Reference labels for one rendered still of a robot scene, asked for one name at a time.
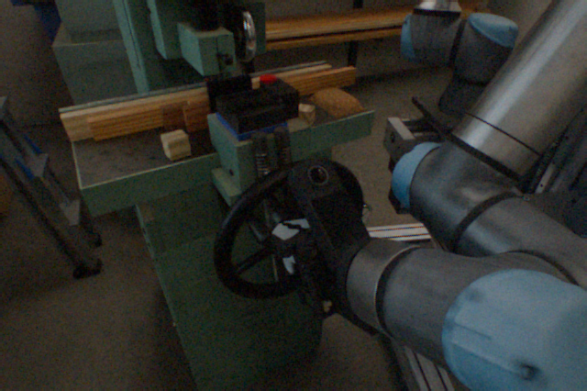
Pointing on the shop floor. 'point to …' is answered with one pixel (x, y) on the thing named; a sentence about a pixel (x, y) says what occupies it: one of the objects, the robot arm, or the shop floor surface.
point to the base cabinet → (232, 316)
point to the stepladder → (27, 168)
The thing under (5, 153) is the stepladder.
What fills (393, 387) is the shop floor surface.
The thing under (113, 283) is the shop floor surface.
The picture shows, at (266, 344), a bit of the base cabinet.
